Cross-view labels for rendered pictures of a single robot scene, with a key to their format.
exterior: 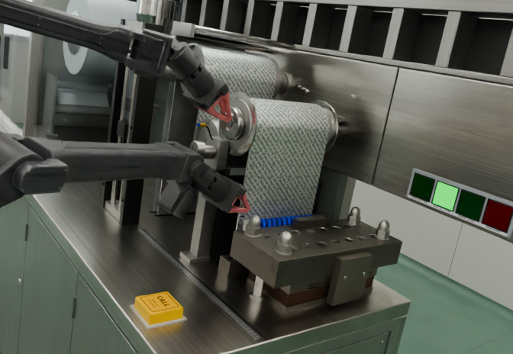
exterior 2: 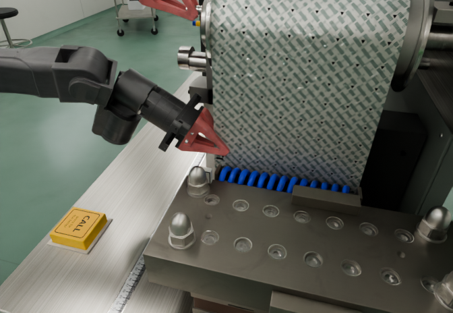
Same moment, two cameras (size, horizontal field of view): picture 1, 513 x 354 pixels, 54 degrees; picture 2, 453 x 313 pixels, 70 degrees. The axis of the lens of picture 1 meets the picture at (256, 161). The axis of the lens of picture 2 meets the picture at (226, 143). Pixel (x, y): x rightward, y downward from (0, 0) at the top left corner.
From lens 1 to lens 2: 0.92 m
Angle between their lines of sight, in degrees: 53
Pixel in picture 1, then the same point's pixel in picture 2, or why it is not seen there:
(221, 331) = (89, 291)
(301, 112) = (333, 2)
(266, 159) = (247, 86)
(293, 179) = (311, 125)
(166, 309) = (67, 235)
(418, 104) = not seen: outside the picture
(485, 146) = not seen: outside the picture
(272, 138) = (251, 51)
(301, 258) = (187, 264)
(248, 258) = not seen: hidden behind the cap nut
